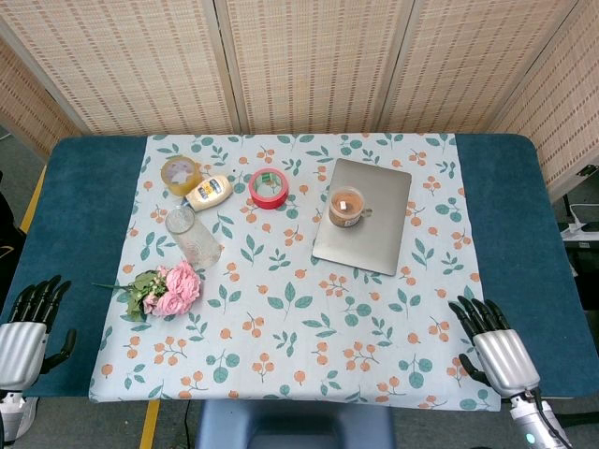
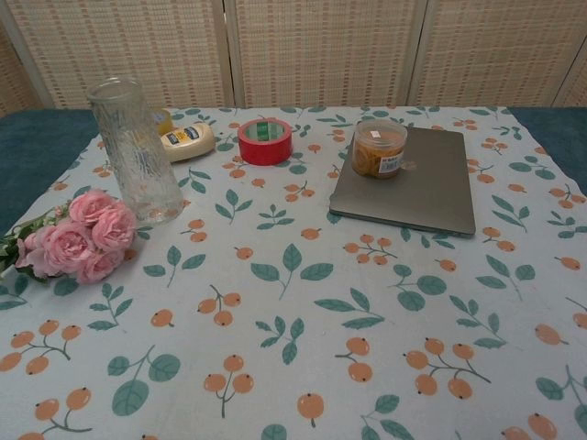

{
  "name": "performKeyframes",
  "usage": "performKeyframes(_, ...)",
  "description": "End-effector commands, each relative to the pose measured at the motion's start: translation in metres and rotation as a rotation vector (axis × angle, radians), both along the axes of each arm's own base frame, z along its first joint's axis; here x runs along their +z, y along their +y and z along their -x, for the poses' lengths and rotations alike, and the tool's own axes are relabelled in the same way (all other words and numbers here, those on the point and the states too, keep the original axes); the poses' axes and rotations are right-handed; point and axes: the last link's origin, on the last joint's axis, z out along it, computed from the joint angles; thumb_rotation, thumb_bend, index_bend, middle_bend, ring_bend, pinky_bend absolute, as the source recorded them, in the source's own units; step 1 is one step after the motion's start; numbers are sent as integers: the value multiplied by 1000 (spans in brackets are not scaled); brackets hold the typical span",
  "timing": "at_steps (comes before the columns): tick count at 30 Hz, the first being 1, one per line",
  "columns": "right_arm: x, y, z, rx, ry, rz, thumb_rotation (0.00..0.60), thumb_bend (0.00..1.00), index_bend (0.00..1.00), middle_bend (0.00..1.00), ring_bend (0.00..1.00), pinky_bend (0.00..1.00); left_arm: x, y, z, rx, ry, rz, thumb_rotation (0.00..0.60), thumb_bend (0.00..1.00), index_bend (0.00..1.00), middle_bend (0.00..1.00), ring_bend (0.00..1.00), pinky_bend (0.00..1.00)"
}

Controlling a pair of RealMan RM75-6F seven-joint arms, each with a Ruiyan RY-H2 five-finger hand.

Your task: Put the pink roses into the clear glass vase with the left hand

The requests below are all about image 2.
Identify clear textured glass vase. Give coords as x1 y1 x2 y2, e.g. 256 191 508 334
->
86 77 185 226

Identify red tape roll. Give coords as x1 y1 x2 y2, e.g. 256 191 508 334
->
237 117 294 167

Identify fruit and leaf print tablecloth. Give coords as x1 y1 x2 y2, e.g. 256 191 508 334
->
0 105 587 440

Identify clear jar of rubber bands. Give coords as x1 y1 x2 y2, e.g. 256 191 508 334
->
351 119 410 181

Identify grey closed laptop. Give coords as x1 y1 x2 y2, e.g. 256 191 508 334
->
328 126 478 238

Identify cream squeeze bottle yellow cap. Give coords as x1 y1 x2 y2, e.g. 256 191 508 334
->
153 108 217 164

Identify woven bamboo folding screen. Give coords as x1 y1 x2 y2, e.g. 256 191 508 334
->
0 0 587 121

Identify pink artificial rose bouquet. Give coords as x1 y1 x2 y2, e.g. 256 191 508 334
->
0 190 138 285

